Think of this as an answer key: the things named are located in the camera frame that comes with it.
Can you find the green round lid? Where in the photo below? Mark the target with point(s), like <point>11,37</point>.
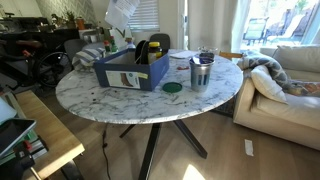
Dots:
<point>172,87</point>

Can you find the black tablet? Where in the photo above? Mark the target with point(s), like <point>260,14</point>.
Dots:
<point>15,133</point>

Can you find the green bottle red cap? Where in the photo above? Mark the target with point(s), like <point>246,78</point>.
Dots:
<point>113,45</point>

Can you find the white paper slip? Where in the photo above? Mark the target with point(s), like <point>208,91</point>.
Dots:
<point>249,147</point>

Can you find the red ketchup packet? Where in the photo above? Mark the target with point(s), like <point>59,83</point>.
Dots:
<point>182,67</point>

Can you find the blue cardboard box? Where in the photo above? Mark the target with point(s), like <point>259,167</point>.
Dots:
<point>153,75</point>

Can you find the white paper napkin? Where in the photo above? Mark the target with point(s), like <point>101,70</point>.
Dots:
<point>182,54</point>

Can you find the dark grey chair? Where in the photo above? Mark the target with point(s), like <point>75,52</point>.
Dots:
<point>161,39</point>

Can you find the striped cloth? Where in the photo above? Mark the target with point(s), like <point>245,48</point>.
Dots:
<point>86,58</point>

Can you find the brown jar yellow lid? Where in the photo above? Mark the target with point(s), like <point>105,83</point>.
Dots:
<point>154,52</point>

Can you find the white window blinds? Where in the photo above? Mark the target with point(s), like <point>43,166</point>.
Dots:
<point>145,15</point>

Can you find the beige sofa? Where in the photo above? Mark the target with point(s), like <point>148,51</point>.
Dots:
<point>283,116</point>

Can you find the black cabinet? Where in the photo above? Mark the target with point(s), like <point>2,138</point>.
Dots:
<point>43,35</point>

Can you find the patio chair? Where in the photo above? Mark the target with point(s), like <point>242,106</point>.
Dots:
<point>255,30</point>

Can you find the red black clamp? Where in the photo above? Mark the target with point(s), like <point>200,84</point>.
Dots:
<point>25,153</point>

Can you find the black table base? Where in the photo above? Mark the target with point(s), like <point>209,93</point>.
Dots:
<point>150,150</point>

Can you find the light grey chair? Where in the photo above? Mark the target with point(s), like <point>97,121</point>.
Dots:
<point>75,48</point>

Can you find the white sofa pillow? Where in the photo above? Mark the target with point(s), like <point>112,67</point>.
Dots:
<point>266,83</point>

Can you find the wooden bench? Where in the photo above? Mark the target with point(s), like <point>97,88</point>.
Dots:
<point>53,133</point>

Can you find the blue patterned cup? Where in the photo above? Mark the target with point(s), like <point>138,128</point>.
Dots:
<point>201,76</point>

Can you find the orange container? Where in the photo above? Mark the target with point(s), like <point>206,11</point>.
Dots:
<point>80,24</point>

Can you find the white plastic bottle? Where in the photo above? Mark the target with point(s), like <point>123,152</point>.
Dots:
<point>130,44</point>

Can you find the wooden chair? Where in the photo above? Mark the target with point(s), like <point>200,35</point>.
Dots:
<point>231,54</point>

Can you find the small clear glass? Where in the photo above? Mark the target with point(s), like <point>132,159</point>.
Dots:
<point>208,50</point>

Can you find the brown sauce bottle red cap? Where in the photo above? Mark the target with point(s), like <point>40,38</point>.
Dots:
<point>107,47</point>

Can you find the dark patterned rug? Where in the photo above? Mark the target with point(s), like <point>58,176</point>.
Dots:
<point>226,106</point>

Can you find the beige curtain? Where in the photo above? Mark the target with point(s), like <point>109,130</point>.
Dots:
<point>213,23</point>

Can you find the potted green plant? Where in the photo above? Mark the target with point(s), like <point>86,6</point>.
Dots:
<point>70,19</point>

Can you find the black bicycle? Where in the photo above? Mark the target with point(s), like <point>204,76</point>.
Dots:
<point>40,68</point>

